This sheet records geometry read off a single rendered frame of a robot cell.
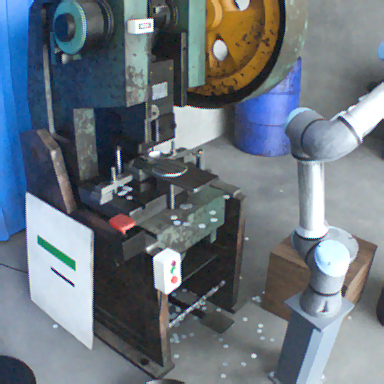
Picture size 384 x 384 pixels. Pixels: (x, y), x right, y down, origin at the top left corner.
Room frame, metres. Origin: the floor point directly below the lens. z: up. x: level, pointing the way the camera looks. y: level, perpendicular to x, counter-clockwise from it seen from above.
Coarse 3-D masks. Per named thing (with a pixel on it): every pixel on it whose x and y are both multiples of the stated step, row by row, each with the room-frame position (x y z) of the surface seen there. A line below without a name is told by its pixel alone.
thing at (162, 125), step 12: (156, 60) 1.44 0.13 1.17; (168, 60) 1.44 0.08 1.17; (156, 72) 1.39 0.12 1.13; (168, 72) 1.44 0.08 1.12; (156, 84) 1.39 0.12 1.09; (168, 84) 1.44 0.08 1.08; (156, 96) 1.39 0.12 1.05; (168, 96) 1.44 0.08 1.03; (156, 108) 1.37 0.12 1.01; (168, 108) 1.44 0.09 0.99; (132, 120) 1.38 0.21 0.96; (144, 120) 1.35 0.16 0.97; (156, 120) 1.35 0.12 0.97; (168, 120) 1.39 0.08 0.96; (132, 132) 1.39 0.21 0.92; (144, 132) 1.35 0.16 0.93; (156, 132) 1.35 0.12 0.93; (168, 132) 1.39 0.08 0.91
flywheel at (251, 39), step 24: (216, 0) 1.69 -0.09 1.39; (264, 0) 1.53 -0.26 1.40; (216, 24) 1.69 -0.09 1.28; (240, 24) 1.63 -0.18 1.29; (264, 24) 1.52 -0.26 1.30; (240, 48) 1.63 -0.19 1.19; (264, 48) 1.52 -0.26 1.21; (216, 72) 1.70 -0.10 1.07; (240, 72) 1.59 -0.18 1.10; (264, 72) 1.56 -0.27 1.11
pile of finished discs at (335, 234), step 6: (330, 228) 1.59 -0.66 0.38; (336, 228) 1.59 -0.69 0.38; (330, 234) 1.54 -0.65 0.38; (336, 234) 1.54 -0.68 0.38; (342, 234) 1.54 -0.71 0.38; (348, 234) 1.54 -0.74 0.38; (336, 240) 1.48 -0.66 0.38; (342, 240) 1.49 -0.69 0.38; (348, 240) 1.49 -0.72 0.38; (354, 240) 1.49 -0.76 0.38; (348, 246) 1.44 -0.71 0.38; (354, 246) 1.44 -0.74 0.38; (348, 252) 1.40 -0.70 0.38; (354, 252) 1.39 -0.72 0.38; (354, 258) 1.38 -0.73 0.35
